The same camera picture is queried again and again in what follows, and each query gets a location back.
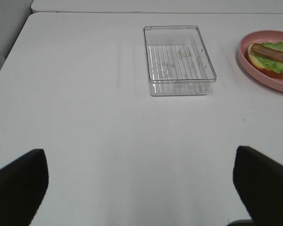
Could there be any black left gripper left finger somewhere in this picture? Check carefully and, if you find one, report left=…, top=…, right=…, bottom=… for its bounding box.
left=0, top=149, right=49, bottom=226

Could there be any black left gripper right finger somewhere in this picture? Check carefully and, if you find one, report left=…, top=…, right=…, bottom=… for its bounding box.
left=233, top=146, right=283, bottom=226

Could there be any green lettuce leaf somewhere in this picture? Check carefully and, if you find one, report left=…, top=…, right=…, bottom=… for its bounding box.
left=251, top=41, right=283, bottom=74

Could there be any white bread slice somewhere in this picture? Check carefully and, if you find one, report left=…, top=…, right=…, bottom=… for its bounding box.
left=247, top=43, right=283, bottom=80

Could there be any bacon strip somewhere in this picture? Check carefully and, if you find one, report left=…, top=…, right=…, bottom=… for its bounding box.
left=251, top=43, right=283, bottom=63

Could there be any pink round plate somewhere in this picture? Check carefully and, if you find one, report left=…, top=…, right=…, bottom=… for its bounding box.
left=237, top=30, right=283, bottom=92

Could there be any clear left plastic tray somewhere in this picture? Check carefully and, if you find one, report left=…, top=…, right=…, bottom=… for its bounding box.
left=143, top=25, right=216, bottom=97

